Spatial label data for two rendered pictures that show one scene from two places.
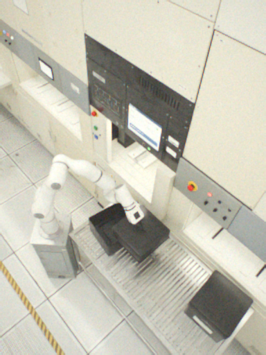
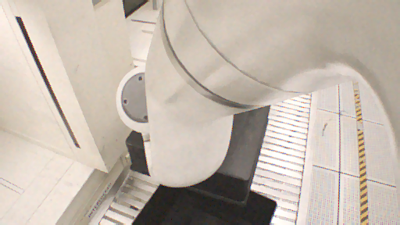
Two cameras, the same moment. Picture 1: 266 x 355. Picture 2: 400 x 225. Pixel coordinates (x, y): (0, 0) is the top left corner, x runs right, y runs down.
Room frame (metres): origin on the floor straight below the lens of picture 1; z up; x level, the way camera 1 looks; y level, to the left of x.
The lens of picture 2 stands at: (1.18, 0.31, 1.52)
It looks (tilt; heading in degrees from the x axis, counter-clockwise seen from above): 44 degrees down; 245
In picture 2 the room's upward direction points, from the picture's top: straight up
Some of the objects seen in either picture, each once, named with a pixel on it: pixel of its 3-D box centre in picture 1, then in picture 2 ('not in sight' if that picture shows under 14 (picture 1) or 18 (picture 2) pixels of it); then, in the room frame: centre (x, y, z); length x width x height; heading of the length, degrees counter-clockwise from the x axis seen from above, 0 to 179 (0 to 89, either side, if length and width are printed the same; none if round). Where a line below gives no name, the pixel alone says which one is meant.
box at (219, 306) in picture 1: (216, 306); not in sight; (0.54, -0.61, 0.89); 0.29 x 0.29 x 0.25; 49
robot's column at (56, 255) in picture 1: (58, 248); not in sight; (1.09, 0.58, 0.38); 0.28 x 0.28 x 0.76; 0
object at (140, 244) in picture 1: (140, 231); (205, 125); (0.97, -0.11, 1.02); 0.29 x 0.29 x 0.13; 45
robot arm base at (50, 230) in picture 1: (48, 222); not in sight; (1.09, 0.58, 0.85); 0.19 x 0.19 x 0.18
